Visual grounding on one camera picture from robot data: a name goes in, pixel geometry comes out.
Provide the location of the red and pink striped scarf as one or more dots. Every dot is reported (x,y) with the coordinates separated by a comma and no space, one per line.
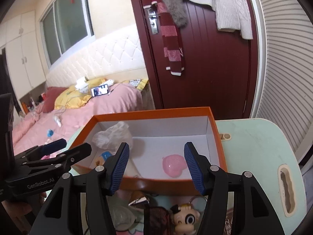
(168,31)

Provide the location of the cartoon print green desktop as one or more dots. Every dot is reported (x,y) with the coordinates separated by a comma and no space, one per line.
(249,151)

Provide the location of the white louvred closet door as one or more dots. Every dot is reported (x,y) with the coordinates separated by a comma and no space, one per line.
(281,66)

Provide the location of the cream cupboard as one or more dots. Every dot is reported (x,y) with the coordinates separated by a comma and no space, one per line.
(22,53)

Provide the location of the small white plug adapter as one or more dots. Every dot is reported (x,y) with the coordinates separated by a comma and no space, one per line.
(58,121)

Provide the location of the yellow cartoon print pillow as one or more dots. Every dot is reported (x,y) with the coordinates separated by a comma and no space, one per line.
(137,83)

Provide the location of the pink heart-shaped case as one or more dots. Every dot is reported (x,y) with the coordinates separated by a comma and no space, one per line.
(173,165)

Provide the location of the white charger block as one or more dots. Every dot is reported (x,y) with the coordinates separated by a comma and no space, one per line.
(82,82)

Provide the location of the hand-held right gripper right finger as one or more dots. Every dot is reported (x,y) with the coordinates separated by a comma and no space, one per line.
(195,169)

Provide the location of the orange bear-shaped gadget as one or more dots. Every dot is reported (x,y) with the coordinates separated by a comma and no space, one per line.
(104,158)

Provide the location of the window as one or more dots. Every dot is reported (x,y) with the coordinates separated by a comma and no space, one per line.
(66,24)

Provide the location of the orange cardboard box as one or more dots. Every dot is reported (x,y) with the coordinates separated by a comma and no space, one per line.
(171,127)

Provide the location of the grey fur collar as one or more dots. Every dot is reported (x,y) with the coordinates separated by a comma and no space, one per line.
(172,5)

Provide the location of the dark red wooden door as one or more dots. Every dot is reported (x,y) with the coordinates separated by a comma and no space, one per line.
(215,78)

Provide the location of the small blue toy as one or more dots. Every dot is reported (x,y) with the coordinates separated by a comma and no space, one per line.
(50,133)

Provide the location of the dark red pillow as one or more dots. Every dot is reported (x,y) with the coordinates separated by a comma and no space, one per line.
(50,98)

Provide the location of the white paper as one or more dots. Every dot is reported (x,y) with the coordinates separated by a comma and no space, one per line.
(112,137)

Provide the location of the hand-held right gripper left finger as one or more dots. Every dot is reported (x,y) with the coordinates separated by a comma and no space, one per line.
(119,169)

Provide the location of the pink blanket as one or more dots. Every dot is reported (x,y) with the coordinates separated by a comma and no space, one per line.
(97,110)

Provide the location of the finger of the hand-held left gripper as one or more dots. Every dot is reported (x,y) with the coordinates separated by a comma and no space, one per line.
(52,145)
(75,153)

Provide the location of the plain yellow pillow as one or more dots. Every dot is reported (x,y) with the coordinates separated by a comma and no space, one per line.
(71,98)

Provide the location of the smartphone with lit screen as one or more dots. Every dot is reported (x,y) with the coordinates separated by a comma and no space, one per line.
(99,90)

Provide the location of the white power strip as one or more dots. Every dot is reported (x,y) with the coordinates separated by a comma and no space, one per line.
(110,82)

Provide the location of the cream tufted headboard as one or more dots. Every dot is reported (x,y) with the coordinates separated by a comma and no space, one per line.
(97,58)

